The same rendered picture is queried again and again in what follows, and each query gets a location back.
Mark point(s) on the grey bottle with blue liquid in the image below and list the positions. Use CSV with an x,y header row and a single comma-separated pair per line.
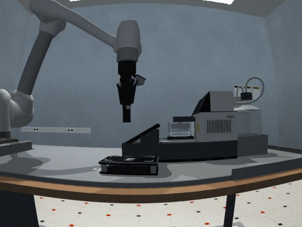
x,y
237,99

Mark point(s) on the clear bottle with black cap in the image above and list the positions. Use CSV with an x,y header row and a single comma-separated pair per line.
x,y
249,118

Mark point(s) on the dark grey raised edge strip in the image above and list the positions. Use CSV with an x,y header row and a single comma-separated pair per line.
x,y
268,168

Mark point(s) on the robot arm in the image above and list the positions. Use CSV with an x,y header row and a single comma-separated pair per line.
x,y
17,110

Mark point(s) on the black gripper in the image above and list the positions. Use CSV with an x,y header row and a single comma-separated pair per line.
x,y
127,86

